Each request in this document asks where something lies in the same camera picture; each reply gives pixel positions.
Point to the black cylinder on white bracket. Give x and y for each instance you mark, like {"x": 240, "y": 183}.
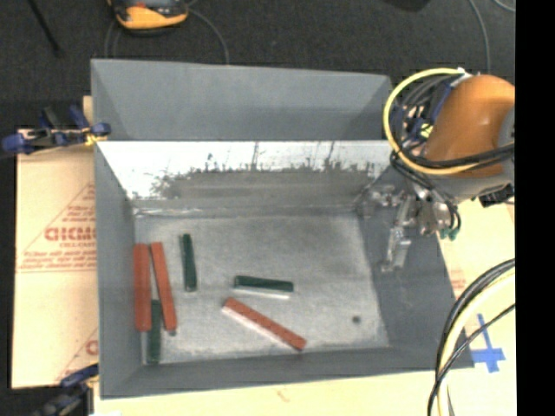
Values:
{"x": 496, "y": 197}

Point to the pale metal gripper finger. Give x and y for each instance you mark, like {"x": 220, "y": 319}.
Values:
{"x": 396, "y": 251}
{"x": 379, "y": 202}

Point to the red-brown flat block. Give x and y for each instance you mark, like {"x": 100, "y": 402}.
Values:
{"x": 142, "y": 286}
{"x": 164, "y": 286}
{"x": 264, "y": 324}

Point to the grey metal bin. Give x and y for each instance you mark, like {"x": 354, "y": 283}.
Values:
{"x": 269, "y": 249}

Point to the brown cardboard board, red print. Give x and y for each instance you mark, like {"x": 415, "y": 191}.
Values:
{"x": 52, "y": 284}

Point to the dark green flat block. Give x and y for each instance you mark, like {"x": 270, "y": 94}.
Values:
{"x": 263, "y": 284}
{"x": 188, "y": 262}
{"x": 154, "y": 334}

